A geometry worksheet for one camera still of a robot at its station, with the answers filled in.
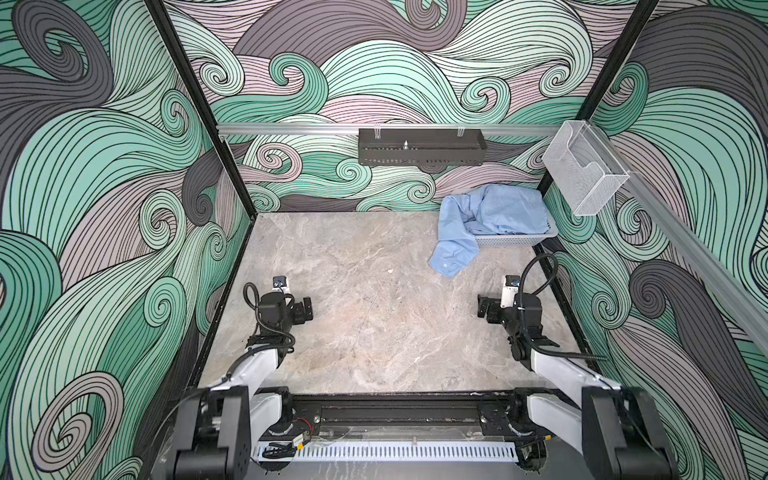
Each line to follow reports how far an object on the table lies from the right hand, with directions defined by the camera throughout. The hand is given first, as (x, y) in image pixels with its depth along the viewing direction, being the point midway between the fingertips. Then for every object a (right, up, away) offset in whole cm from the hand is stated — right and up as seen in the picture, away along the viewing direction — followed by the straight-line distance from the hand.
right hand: (496, 295), depth 89 cm
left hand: (-63, 0, 0) cm, 63 cm away
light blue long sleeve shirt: (+6, +28, +16) cm, 33 cm away
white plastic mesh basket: (+14, +17, +14) cm, 26 cm away
